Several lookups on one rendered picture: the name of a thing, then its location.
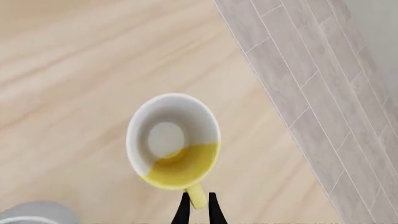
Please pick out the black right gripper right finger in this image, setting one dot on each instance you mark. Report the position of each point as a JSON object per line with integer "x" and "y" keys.
{"x": 216, "y": 213}

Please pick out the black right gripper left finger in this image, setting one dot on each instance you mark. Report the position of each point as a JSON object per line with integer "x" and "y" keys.
{"x": 182, "y": 213}

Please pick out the yellow and white mug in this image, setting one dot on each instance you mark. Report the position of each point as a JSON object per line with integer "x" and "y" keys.
{"x": 168, "y": 121}

